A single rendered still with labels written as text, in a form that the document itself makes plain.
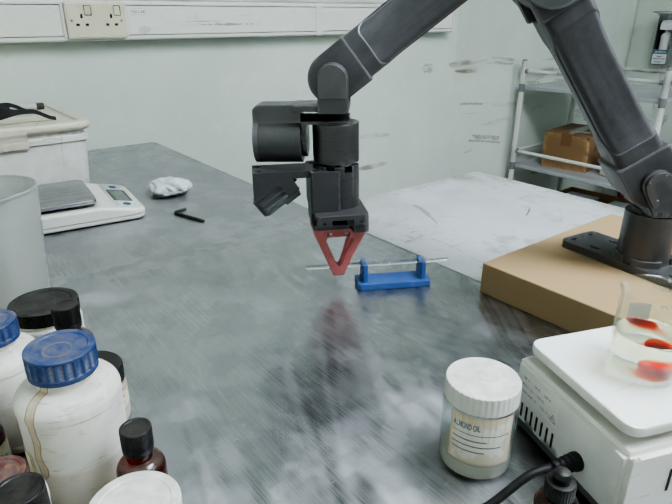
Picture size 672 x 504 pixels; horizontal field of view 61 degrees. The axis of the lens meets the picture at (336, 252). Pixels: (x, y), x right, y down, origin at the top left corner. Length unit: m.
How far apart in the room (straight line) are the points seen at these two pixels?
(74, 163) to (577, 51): 0.98
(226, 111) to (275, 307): 1.20
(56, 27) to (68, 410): 1.30
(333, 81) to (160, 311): 0.35
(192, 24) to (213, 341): 1.22
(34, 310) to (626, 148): 0.67
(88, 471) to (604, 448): 0.37
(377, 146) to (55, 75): 1.16
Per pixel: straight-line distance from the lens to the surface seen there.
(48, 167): 1.29
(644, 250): 0.80
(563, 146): 2.81
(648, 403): 0.47
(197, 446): 0.53
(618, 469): 0.46
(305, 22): 1.94
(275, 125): 0.69
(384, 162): 2.30
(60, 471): 0.47
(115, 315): 0.76
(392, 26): 0.67
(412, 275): 0.79
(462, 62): 2.54
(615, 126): 0.74
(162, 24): 1.71
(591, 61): 0.72
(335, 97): 0.65
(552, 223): 1.08
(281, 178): 0.69
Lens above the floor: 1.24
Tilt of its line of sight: 23 degrees down
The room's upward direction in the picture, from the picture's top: straight up
